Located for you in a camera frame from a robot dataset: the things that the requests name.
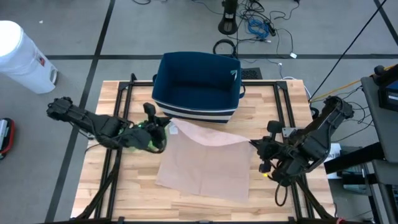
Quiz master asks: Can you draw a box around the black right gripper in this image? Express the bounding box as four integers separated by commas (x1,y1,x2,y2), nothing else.
249,120,309,187

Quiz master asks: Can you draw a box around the navy white striped fabric basket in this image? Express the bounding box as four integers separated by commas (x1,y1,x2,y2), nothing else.
151,51,246,125

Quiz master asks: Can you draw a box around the grey side table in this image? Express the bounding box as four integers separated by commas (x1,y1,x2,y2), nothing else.
360,76,398,224

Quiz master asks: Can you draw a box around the black monitor device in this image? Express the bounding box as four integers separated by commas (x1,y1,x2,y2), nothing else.
372,64,398,112

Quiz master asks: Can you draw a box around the black cart beam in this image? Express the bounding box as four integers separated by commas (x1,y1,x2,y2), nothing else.
323,141,386,175

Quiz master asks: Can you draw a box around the white trash can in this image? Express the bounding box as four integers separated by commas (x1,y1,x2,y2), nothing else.
0,20,59,95

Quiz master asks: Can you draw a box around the yellow floor cable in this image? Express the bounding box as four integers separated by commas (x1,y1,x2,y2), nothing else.
309,63,398,103

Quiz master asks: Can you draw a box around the black floor outlet box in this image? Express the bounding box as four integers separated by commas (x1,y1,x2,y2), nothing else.
241,67,264,81

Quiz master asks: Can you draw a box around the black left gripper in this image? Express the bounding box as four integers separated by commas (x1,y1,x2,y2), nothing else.
124,102,172,154

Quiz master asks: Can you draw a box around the black power strip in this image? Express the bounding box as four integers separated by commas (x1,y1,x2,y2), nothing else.
263,19,278,37

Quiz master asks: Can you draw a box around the black metal table frame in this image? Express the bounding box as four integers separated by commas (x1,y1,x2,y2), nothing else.
74,73,336,224

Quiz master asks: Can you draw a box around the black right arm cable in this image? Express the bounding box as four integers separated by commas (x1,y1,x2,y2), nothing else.
274,180,289,207

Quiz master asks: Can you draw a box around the black coiled cable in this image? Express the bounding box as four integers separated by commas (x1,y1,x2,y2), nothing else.
212,39,238,58

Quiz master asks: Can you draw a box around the beige towel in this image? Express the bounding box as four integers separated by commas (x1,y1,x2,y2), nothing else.
155,117,253,203

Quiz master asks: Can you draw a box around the blue coiled cable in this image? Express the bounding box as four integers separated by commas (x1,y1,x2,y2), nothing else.
247,18,271,40

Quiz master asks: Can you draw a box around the white paper sign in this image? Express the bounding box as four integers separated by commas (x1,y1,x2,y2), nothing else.
326,142,343,162

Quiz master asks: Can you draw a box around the green towel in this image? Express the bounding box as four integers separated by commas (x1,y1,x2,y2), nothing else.
129,123,171,153

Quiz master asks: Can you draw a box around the thin black pole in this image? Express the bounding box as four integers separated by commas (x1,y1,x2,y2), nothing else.
309,0,389,102

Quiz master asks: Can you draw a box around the black stand base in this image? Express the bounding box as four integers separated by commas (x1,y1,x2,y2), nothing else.
217,0,239,35

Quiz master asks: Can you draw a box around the red and black device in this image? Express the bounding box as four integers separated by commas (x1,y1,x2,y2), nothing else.
0,117,16,161

